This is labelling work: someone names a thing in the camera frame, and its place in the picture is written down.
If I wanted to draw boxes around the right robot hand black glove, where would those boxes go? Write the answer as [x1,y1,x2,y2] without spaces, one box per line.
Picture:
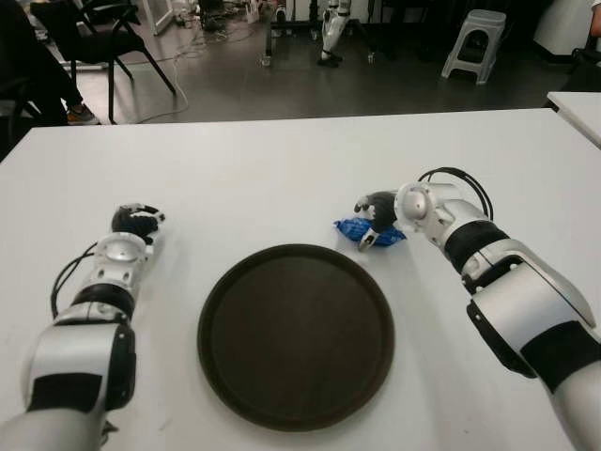
[354,190,399,256]

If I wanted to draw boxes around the black wheeled metal frame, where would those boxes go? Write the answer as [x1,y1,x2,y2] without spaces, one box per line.
[260,0,379,67]

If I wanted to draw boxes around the person in black trousers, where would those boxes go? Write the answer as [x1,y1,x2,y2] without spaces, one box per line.
[0,0,101,127]

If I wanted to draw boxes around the grey plastic stool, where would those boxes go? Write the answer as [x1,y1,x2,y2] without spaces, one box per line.
[440,8,508,86]

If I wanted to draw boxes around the tangled floor cables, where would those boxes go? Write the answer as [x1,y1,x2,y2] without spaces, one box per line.
[199,4,250,46]

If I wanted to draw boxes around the white neighbouring table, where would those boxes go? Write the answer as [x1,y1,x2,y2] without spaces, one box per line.
[546,91,601,149]

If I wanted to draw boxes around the black metal-legged chair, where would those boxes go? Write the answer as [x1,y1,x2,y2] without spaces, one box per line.
[44,0,178,126]

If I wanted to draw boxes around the white framed panel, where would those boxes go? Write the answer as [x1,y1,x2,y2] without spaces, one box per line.
[140,0,176,37]

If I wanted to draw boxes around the blue Oreo cookie packet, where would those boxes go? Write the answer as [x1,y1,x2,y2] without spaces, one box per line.
[332,216,406,249]

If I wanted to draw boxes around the black padded chair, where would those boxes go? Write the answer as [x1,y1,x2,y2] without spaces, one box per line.
[561,46,601,93]

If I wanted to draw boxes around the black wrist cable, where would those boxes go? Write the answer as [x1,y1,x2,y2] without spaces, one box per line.
[50,241,100,320]
[417,166,495,222]

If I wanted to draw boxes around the white humanoid robot leg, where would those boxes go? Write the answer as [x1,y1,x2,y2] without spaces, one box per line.
[316,0,353,69]

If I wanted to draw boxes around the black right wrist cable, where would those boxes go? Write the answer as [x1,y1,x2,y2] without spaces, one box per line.
[417,166,495,222]

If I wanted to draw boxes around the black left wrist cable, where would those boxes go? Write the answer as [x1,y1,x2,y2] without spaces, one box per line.
[50,241,100,320]

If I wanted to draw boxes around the white floor cable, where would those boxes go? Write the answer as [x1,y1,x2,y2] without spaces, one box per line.
[134,27,190,124]

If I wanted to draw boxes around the left robot hand black glove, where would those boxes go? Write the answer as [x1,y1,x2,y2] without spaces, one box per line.
[111,202,167,245]

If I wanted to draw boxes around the round dark brown tray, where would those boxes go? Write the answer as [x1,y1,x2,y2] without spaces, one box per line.
[196,242,395,431]

